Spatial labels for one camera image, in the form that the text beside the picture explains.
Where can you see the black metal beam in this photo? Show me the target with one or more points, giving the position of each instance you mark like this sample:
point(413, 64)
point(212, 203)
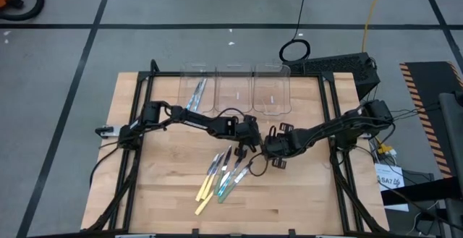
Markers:
point(427, 192)

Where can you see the black hazard striped platform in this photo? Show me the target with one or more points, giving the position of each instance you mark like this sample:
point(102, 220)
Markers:
point(430, 82)

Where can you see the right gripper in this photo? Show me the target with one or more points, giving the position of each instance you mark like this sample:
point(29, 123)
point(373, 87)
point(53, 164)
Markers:
point(287, 144)

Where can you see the black computer case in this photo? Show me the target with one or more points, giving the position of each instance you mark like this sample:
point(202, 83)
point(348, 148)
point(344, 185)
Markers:
point(336, 68)

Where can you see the white paper label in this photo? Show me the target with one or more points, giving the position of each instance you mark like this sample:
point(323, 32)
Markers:
point(388, 173)

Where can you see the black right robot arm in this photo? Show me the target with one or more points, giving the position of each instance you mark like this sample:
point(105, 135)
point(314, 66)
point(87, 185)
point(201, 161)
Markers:
point(325, 131)

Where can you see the grey metal post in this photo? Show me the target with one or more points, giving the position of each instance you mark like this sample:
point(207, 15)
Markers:
point(454, 140)

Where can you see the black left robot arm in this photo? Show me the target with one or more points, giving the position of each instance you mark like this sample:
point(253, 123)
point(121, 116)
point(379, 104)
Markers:
point(202, 122)

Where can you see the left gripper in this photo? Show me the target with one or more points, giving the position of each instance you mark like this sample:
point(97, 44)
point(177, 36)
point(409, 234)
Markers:
point(247, 133)

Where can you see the clear plastic bin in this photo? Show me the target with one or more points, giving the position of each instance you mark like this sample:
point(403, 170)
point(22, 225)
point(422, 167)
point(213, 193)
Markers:
point(186, 89)
point(233, 86)
point(271, 86)

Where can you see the teal white patterned knife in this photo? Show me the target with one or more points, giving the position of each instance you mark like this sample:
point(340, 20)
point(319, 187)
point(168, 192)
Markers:
point(195, 94)
point(200, 95)
point(223, 186)

